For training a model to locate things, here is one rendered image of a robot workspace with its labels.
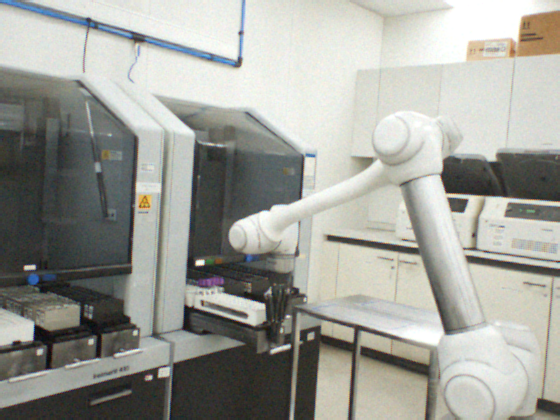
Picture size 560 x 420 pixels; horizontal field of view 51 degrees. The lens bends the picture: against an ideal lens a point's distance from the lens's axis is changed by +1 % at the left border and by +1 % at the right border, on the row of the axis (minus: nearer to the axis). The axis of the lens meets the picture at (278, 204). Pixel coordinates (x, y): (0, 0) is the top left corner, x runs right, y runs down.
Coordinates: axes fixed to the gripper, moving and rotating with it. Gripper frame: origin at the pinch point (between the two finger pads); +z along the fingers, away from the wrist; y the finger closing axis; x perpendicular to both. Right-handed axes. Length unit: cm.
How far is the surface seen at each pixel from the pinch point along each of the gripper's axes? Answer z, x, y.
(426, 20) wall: -183, -107, -292
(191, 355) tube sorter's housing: 12.3, -27.0, 11.5
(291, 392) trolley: 30.2, -12.5, -27.0
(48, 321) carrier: -5, -34, 60
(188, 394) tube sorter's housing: 25.7, -27.0, 11.6
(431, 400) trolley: 15, 44, -25
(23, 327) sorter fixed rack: -6, -30, 69
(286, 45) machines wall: -141, -147, -168
